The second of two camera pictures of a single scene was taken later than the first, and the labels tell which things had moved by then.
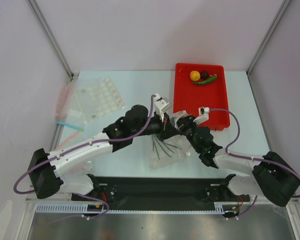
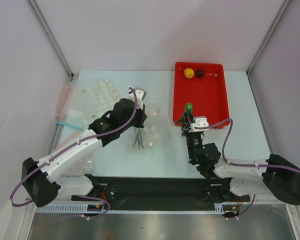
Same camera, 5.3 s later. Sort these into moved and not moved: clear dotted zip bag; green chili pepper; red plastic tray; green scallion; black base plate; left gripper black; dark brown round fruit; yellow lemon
Moved: dark brown round fruit; clear dotted zip bag; yellow lemon; green chili pepper; left gripper black; green scallion
Not moved: black base plate; red plastic tray
